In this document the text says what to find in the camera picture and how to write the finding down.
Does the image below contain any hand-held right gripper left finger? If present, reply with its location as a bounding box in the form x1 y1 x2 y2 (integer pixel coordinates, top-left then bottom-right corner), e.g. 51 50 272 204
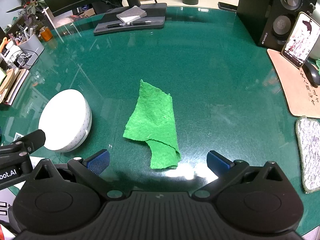
34 149 124 201

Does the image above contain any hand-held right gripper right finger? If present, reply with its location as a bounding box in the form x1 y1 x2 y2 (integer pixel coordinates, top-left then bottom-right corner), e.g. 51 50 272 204
192 150 287 201

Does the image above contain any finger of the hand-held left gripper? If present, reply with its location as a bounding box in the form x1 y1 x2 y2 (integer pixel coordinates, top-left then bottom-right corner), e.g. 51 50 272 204
0 129 47 158

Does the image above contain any white plate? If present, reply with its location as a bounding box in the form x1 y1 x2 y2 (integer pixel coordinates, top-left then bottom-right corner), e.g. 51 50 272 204
38 89 92 153

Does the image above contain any green cleaning cloth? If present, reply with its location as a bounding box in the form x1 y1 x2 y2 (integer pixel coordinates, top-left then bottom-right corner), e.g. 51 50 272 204
122 79 182 170

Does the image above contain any stack of books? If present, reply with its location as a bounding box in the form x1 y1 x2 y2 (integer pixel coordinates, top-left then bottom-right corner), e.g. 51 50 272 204
0 67 30 105

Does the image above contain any grey desk organiser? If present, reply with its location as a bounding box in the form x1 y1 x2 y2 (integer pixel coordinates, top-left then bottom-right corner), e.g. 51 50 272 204
17 32 45 69

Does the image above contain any grey microfibre pad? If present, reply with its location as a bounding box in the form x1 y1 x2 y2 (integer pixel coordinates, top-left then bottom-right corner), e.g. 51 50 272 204
295 116 320 194

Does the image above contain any tan mouse pad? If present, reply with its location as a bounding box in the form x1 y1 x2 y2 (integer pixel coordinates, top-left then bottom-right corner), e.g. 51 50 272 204
267 48 320 118

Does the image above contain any orange jar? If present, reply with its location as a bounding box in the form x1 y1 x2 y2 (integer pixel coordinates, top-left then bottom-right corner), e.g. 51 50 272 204
40 26 54 42

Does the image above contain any black computer mouse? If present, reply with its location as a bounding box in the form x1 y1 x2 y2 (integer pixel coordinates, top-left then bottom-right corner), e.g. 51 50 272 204
303 61 320 87

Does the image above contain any potted plant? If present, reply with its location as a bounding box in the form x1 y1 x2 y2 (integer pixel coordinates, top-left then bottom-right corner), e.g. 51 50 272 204
6 0 48 28

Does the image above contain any black pen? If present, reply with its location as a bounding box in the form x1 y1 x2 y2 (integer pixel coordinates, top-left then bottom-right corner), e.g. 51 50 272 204
106 20 152 29

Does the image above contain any smartphone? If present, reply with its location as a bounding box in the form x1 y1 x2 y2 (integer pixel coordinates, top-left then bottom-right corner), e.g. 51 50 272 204
281 12 320 68

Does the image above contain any grey notepad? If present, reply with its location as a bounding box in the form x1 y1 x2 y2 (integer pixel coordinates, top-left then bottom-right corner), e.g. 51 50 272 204
116 5 147 23

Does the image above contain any black flat device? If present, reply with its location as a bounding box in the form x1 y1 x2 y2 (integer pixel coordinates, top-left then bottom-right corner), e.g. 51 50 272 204
218 2 238 12

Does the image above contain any grey monitor stand base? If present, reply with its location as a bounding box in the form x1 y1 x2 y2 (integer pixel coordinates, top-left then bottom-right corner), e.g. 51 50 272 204
93 3 167 35

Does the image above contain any black speaker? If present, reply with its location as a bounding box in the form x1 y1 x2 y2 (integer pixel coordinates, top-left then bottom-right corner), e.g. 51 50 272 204
236 0 320 48

